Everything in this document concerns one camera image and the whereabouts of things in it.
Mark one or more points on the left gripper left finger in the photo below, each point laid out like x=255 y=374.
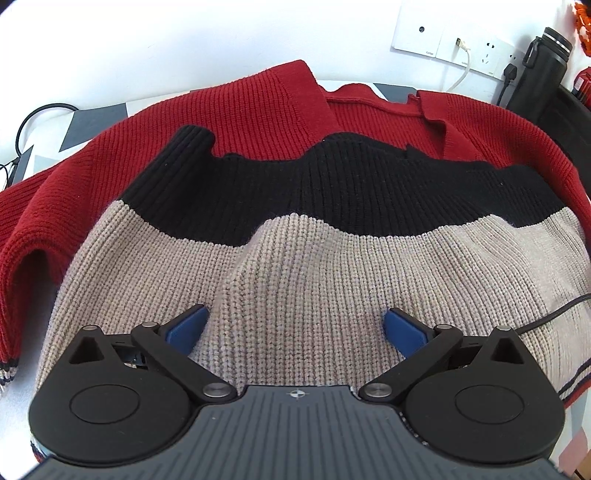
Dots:
x=183 y=331

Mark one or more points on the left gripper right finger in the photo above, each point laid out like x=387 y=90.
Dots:
x=406 y=333

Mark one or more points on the red black beige knit sweater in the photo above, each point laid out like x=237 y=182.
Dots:
x=295 y=230

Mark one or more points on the geometric pattern tablecloth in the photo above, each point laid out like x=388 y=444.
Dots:
x=83 y=129

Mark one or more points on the black cabinet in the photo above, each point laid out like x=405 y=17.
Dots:
x=566 y=120

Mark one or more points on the black water bottle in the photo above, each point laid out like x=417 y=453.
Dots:
x=544 y=66

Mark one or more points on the red vase orange flowers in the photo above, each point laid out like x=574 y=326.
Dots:
x=581 y=87

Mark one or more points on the white wall socket panel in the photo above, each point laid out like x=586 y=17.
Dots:
x=484 y=54

